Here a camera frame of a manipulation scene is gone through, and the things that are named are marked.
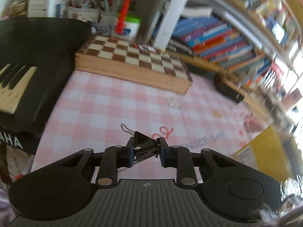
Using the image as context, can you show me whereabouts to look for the row of shelf-top books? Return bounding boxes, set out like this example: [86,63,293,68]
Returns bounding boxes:
[223,0,296,45]

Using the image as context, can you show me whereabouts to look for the pen holder with pens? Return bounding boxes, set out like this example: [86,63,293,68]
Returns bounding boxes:
[67,0,100,22]

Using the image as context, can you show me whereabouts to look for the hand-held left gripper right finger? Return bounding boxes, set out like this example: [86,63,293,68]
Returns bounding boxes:
[159,137,239,186]

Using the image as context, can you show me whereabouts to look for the grey fur trim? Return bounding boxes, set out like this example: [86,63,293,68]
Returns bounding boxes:
[259,175,303,227]

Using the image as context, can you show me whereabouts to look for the pink desk gadget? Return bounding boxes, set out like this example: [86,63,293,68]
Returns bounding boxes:
[283,87,300,111]

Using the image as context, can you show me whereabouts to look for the red and white tube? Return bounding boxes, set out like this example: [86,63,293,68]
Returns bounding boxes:
[115,0,135,35]

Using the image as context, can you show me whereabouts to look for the row of leaning colourful books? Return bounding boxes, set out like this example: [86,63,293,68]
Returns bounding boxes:
[172,14,284,93]

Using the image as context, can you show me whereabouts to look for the wooden chessboard box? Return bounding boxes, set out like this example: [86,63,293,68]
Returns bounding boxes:
[74,35,193,95]

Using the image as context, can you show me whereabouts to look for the white box with red label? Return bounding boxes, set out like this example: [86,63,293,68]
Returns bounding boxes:
[27,0,51,18]

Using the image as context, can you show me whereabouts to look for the yellow cardboard box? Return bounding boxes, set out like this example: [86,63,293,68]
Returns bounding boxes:
[234,124,301,182]

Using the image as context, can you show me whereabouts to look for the white shelving unit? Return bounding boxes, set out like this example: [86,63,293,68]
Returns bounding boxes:
[0,0,299,81]

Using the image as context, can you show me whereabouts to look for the white jar with green lid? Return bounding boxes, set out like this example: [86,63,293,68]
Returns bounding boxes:
[123,14,141,39]

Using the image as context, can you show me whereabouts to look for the black keyboard stand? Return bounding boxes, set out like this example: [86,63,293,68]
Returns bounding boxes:
[0,128,39,156]

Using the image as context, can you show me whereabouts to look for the black binder clip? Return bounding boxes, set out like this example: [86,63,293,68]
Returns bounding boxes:
[117,123,161,172]

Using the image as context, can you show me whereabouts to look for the black electronic keyboard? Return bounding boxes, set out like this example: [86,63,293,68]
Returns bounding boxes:
[0,18,93,135]

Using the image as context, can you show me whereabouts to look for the flat black box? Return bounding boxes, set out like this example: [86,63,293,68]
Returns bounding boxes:
[214,74,247,103]

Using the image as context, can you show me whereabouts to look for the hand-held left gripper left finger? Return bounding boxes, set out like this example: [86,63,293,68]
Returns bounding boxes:
[55,137,136,186]

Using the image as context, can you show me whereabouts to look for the pink checked desktop tablecloth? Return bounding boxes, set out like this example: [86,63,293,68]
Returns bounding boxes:
[31,70,275,180]

